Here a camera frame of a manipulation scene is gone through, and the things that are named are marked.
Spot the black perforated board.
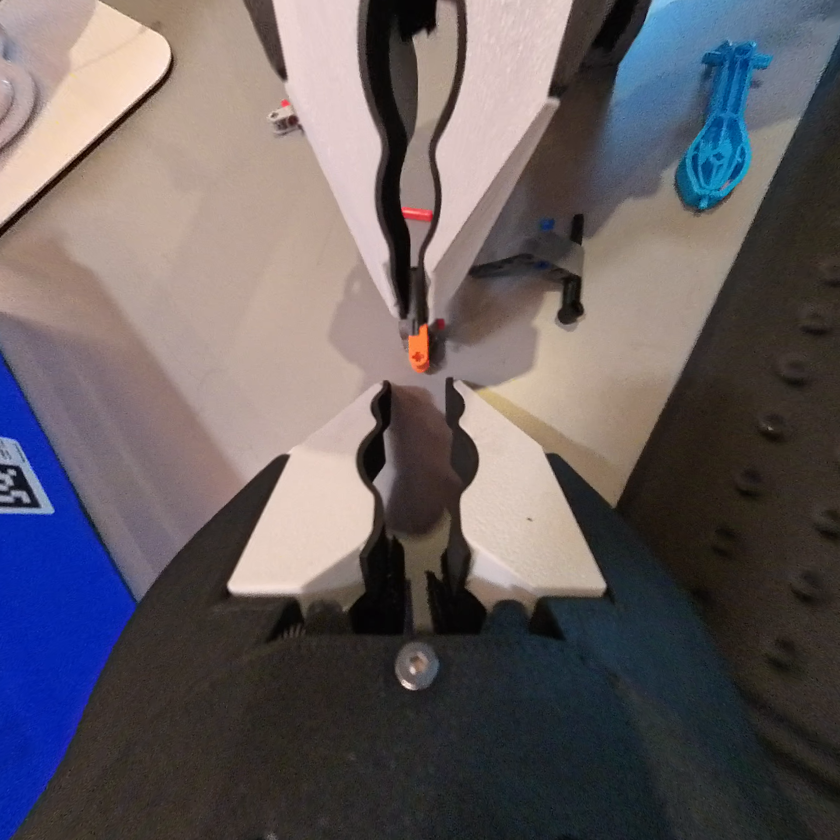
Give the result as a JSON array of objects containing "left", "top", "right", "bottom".
[{"left": 617, "top": 39, "right": 840, "bottom": 840}]

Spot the translucent blue plastic tool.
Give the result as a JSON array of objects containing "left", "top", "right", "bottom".
[{"left": 675, "top": 41, "right": 774, "bottom": 211}]

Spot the grey beam black axle assembly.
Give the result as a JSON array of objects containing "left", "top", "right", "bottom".
[{"left": 469, "top": 214, "right": 586, "bottom": 326}]

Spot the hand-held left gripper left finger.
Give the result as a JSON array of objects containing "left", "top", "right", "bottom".
[{"left": 227, "top": 381, "right": 392, "bottom": 634}]

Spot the blue plastic bin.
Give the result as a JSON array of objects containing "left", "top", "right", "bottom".
[{"left": 0, "top": 354, "right": 139, "bottom": 840}]

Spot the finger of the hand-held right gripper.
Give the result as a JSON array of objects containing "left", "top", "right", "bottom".
[
  {"left": 419, "top": 0, "right": 576, "bottom": 318},
  {"left": 274, "top": 0, "right": 415, "bottom": 321}
]

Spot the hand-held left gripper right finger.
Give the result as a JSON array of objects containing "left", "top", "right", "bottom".
[{"left": 425, "top": 378, "right": 607, "bottom": 634}]

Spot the dark grey connector piece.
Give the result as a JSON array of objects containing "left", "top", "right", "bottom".
[{"left": 398, "top": 315, "right": 448, "bottom": 368}]

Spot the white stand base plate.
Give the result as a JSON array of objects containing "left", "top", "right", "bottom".
[{"left": 0, "top": 0, "right": 172, "bottom": 232}]

